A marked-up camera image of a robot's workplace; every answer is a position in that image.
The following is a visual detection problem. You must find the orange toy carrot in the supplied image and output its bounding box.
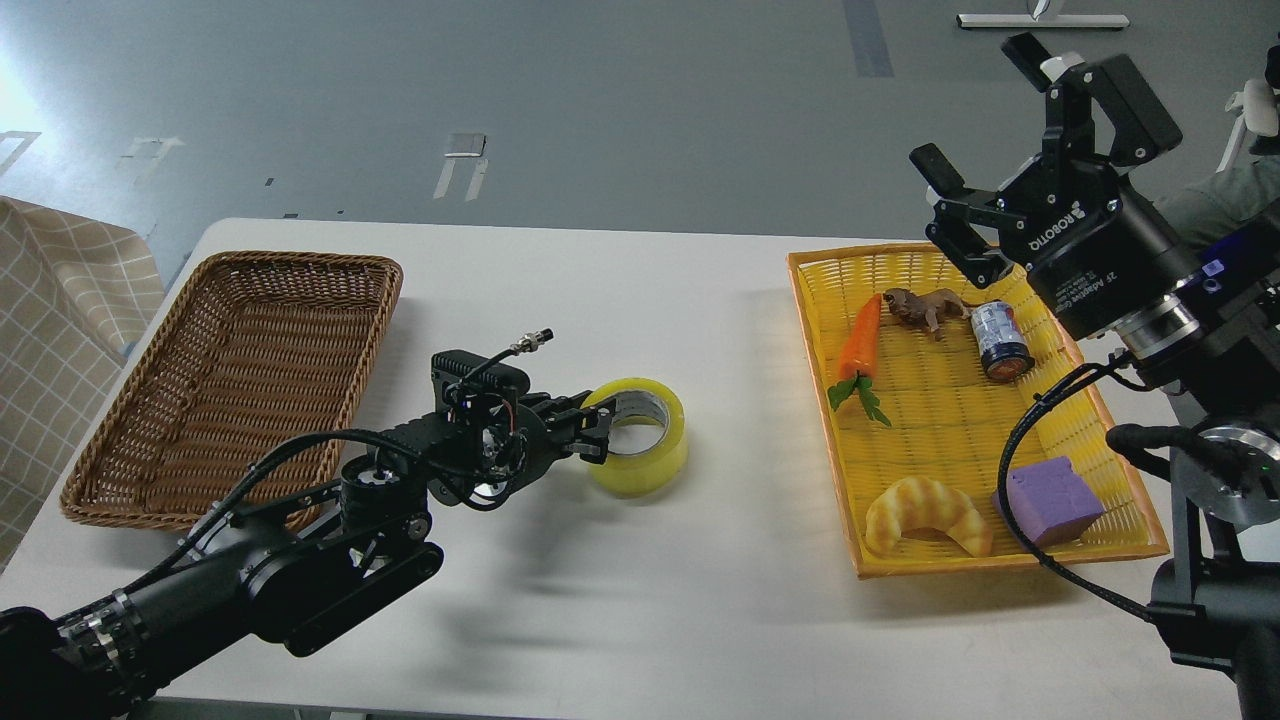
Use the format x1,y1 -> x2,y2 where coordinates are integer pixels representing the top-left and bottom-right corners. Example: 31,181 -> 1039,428
826,293 -> 892,427

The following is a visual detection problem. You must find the purple foam block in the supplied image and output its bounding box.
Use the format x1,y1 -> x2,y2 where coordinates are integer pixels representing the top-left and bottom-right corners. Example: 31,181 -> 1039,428
989,456 -> 1105,548

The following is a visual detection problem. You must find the brown wicker basket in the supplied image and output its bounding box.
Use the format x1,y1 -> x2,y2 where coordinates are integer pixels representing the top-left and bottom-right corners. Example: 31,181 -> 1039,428
60,250 -> 404,530

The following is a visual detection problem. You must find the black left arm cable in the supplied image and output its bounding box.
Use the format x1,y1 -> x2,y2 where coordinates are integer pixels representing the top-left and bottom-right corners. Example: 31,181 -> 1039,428
120,428 -> 442,601

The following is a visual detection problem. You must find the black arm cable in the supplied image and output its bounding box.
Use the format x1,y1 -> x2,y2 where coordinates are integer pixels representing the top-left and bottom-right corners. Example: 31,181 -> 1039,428
120,428 -> 442,601
997,360 -> 1161,626

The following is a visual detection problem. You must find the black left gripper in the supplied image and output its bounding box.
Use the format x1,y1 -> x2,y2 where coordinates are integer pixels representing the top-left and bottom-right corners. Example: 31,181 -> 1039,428
507,392 -> 618,486

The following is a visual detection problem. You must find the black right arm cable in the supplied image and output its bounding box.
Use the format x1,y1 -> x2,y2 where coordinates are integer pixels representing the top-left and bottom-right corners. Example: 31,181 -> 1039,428
997,360 -> 1161,626

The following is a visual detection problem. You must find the yellow tape roll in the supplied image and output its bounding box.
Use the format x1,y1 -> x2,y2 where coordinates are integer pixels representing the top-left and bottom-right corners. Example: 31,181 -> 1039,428
585,377 -> 689,497

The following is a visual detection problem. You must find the yellow plastic basket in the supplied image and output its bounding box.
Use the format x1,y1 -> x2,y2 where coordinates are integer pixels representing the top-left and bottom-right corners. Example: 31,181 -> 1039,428
787,242 -> 1169,579

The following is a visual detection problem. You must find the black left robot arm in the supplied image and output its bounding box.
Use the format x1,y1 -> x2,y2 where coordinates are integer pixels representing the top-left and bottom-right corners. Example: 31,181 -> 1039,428
3,329 -> 620,719

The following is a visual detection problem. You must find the white stand base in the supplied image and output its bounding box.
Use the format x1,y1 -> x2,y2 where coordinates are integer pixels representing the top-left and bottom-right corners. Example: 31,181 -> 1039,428
955,1 -> 1132,31

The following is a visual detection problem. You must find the small blue can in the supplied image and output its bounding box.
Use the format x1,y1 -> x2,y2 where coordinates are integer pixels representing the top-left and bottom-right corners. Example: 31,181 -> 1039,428
970,300 -> 1036,384

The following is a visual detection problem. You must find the seated person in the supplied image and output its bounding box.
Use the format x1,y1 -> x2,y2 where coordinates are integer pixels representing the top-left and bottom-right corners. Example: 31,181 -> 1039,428
1155,35 -> 1280,251

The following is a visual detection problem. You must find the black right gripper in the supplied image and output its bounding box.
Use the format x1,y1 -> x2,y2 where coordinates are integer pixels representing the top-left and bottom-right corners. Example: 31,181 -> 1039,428
909,32 -> 1197,340

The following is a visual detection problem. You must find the toy croissant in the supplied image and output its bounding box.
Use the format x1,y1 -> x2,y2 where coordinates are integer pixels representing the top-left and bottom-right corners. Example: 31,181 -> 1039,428
864,477 -> 995,557

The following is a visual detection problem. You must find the beige checkered cloth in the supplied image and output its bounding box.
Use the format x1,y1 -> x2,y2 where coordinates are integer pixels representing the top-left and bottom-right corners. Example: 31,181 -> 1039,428
1,197 -> 165,564

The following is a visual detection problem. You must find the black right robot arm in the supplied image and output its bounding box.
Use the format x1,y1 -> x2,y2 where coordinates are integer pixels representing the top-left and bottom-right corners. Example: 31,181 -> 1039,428
910,33 -> 1279,719

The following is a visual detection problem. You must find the grey office chair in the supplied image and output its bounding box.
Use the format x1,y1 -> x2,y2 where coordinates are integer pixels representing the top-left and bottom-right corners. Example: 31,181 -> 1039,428
1215,78 -> 1279,173

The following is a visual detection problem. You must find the brown toy animal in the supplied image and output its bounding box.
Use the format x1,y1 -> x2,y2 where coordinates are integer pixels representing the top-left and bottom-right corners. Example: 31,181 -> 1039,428
881,288 -> 974,341

